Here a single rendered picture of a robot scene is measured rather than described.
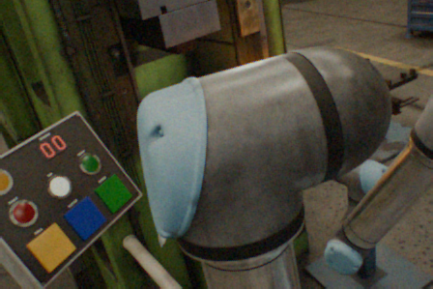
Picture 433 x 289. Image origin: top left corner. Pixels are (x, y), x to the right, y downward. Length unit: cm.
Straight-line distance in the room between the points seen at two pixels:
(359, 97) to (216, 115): 11
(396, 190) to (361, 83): 48
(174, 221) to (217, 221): 3
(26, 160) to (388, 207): 76
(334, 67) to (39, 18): 102
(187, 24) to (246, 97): 98
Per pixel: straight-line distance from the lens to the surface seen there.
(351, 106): 33
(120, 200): 110
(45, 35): 127
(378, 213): 84
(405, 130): 179
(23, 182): 102
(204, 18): 131
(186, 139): 29
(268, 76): 32
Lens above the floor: 157
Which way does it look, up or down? 25 degrees down
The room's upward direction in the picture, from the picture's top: 11 degrees counter-clockwise
